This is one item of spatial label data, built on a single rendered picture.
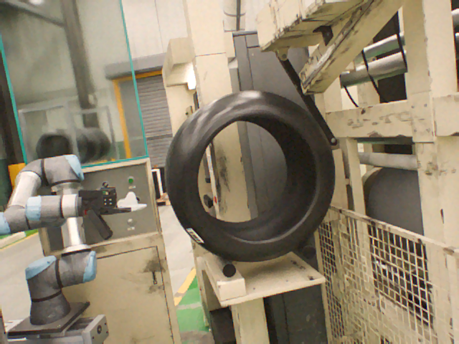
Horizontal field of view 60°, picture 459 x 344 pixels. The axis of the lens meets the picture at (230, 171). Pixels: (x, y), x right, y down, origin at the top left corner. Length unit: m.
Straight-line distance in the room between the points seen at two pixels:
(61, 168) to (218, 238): 0.80
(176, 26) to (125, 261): 9.65
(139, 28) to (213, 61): 9.98
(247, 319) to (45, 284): 0.83
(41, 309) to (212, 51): 1.21
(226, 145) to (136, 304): 0.92
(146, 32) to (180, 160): 10.34
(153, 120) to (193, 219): 10.03
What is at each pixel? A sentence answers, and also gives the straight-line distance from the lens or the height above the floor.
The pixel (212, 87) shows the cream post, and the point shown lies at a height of 1.52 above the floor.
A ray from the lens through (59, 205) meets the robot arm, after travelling 1.35.
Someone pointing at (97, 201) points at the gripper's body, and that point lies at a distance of 1.34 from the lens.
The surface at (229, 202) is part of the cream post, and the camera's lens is 1.66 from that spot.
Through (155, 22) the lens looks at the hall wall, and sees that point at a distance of 11.48.
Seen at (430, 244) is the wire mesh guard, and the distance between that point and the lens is 1.14.
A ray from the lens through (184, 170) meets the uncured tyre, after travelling 1.23.
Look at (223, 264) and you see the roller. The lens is 1.34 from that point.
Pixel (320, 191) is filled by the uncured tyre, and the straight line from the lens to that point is 1.36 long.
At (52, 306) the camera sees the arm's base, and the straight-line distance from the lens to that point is 1.79.
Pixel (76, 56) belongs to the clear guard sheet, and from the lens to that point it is 2.02.
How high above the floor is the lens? 1.36
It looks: 6 degrees down
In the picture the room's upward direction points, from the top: 9 degrees counter-clockwise
